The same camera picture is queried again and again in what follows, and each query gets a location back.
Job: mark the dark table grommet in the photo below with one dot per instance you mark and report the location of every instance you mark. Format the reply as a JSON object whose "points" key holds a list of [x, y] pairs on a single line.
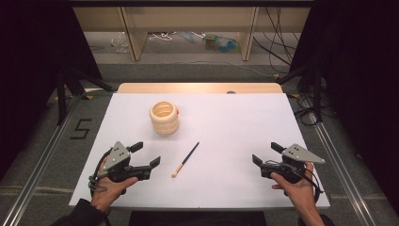
{"points": [[231, 92]]}

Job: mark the white table sheet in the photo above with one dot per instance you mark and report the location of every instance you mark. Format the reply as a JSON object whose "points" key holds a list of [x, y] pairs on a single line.
{"points": [[219, 132]]}

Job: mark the black curtain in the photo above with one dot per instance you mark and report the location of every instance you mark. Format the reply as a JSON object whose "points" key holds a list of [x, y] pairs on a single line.
{"points": [[31, 62], [367, 78]]}

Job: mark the cream ribbed cup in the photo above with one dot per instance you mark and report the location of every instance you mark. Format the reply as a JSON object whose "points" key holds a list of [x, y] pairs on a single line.
{"points": [[164, 119]]}

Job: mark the person's left hand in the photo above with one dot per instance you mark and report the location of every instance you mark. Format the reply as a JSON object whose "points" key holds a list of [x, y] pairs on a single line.
{"points": [[109, 191]]}

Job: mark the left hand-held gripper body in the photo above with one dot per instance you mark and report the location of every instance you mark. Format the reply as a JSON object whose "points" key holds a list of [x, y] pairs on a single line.
{"points": [[117, 156]]}

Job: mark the clear plastic bag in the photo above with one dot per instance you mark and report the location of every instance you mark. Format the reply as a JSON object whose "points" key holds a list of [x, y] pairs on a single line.
{"points": [[120, 43]]}

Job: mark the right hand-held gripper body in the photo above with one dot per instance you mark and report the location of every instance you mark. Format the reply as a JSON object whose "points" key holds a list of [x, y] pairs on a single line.
{"points": [[295, 157]]}

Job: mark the person's right hand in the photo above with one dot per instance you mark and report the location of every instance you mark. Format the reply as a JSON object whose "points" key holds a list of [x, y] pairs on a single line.
{"points": [[296, 193]]}

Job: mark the wooden shelf unit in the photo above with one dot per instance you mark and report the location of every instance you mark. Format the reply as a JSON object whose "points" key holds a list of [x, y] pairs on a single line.
{"points": [[188, 19]]}

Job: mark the colourful plastic toy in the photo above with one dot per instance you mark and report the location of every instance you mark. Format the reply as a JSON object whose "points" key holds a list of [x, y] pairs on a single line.
{"points": [[221, 43]]}

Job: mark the aluminium rail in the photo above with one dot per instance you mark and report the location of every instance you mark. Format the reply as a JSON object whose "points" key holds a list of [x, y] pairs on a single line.
{"points": [[338, 169], [40, 169]]}

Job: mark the black metal stand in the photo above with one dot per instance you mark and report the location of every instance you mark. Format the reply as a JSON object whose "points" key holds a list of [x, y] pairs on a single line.
{"points": [[317, 94], [61, 94]]}

